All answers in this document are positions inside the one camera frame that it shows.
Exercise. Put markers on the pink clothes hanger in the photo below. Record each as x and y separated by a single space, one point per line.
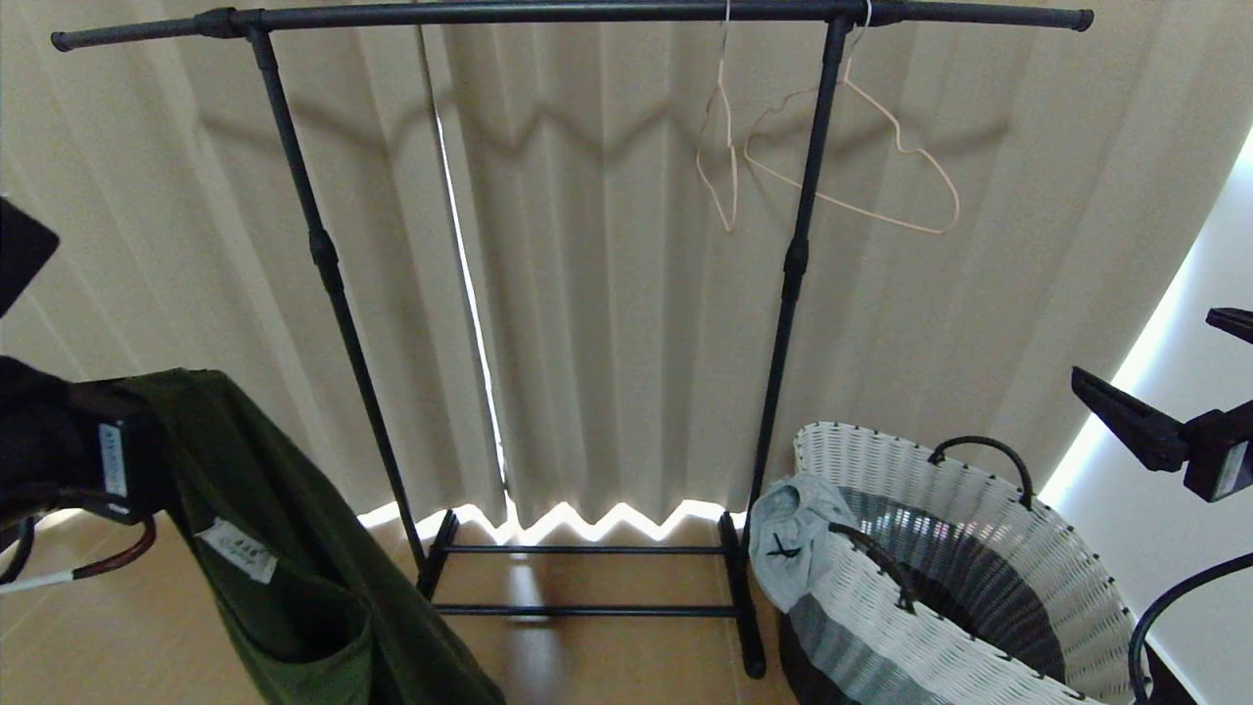
925 157
730 147

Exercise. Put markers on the pale grey printed garment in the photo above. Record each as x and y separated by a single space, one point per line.
793 529

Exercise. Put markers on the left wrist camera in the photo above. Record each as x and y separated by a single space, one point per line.
20 250

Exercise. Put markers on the white laundry basket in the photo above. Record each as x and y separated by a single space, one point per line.
1077 607

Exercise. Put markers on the black clothes rack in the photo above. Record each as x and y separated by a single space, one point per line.
587 14

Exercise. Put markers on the beige curtain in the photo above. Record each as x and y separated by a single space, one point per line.
607 294

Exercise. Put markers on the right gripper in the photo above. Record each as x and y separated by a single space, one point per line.
1224 450

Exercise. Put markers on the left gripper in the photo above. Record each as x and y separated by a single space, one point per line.
59 441

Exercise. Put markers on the green long-sleeved shirt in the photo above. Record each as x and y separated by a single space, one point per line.
294 548

